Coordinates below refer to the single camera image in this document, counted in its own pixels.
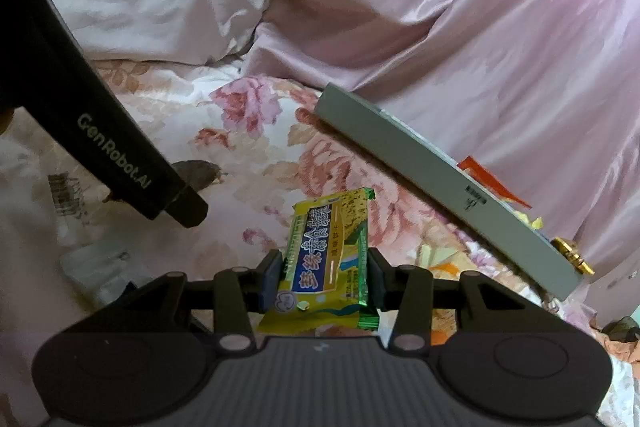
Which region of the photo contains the orange cloth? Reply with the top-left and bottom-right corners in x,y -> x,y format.
602,317 -> 640,364

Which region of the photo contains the small golden yellow packet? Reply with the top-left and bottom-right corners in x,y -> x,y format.
552,237 -> 596,278

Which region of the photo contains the red orange snack packet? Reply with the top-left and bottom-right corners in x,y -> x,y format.
457,155 -> 534,208

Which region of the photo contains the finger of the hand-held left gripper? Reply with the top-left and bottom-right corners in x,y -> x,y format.
161,183 -> 210,229

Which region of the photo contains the dark dried fish packet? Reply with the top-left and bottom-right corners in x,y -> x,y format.
171,160 -> 224,188

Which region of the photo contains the floral bedsheet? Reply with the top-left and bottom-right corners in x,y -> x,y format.
0,57 -> 640,427

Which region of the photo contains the yellow green biscuit packet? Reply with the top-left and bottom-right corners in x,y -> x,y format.
257,188 -> 381,334

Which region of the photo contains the grey rectangular box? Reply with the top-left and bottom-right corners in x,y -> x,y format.
314,83 -> 596,301

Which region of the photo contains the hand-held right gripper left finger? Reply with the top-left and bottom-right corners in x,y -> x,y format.
115,249 -> 284,354

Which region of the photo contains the pink curtain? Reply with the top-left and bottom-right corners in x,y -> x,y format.
220,0 -> 640,289

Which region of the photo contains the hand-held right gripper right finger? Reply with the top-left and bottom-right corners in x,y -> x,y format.
366,248 -> 539,354

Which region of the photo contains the white plastic bag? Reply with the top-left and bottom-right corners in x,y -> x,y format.
0,109 -> 136,308

